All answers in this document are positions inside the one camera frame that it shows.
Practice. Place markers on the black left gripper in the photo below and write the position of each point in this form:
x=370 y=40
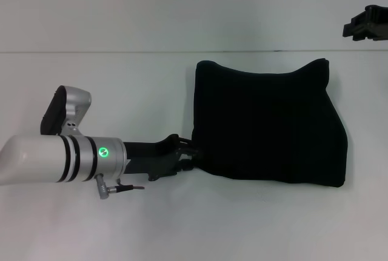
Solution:
x=151 y=158

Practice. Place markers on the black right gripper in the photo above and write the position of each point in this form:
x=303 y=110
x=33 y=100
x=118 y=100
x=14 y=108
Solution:
x=377 y=23

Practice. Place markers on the black t-shirt with FREE print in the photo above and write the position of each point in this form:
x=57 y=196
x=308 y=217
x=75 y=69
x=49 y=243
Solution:
x=266 y=127

